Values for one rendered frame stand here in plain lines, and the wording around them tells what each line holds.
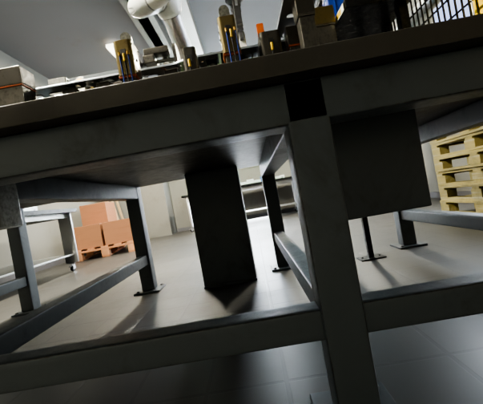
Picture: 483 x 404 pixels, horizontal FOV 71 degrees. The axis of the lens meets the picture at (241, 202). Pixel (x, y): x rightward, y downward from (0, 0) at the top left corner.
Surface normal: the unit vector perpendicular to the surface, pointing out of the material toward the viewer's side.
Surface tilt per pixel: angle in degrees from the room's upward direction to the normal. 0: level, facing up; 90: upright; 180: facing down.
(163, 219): 90
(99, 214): 90
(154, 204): 90
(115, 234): 90
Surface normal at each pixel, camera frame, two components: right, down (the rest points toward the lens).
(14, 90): 0.00, 0.00
